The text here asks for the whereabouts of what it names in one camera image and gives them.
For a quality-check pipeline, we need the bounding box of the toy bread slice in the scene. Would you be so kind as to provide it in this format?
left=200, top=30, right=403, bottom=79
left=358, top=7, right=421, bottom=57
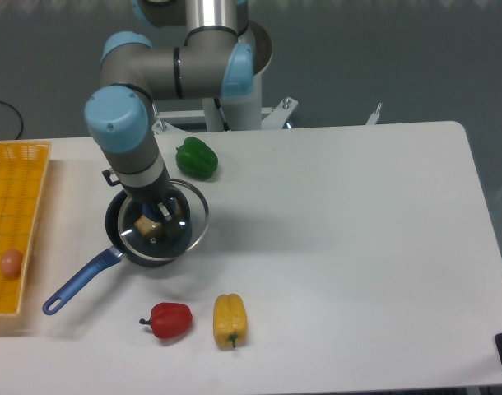
left=134, top=205, right=183, bottom=243

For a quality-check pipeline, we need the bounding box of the black cable loop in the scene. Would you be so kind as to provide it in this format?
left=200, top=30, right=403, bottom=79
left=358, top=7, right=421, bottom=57
left=0, top=100, right=25, bottom=141

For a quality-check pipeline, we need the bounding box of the dark pot blue handle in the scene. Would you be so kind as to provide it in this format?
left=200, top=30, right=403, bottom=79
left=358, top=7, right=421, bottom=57
left=42, top=187, right=193, bottom=317

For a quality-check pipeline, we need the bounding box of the yellow bell pepper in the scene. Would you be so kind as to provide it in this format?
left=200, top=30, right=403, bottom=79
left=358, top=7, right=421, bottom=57
left=212, top=294, right=248, bottom=349

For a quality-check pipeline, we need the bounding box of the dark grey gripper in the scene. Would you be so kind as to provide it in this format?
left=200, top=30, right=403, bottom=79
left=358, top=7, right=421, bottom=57
left=102, top=167, right=181, bottom=235

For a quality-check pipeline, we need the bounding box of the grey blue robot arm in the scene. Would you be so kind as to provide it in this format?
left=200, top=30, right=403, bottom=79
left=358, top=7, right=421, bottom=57
left=84, top=1, right=253, bottom=222

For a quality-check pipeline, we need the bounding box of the green bell pepper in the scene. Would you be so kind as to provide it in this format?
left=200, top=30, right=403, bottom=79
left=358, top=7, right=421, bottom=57
left=175, top=137, right=218, bottom=179

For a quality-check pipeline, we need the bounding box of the glass lid blue knob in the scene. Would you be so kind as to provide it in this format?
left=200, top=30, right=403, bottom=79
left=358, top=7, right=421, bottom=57
left=114, top=179, right=210, bottom=267

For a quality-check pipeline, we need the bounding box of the brown egg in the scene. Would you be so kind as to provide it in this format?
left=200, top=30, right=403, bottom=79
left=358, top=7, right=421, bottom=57
left=0, top=249, right=23, bottom=278

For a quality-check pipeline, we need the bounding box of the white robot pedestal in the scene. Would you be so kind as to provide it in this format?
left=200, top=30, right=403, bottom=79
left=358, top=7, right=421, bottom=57
left=149, top=20, right=383, bottom=135

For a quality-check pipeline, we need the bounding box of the yellow plastic basket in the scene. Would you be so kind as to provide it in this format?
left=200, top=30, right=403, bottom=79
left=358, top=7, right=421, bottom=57
left=0, top=140, right=51, bottom=318

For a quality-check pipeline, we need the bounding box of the red bell pepper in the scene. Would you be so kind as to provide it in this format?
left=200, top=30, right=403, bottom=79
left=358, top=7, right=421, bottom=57
left=139, top=302, right=193, bottom=340

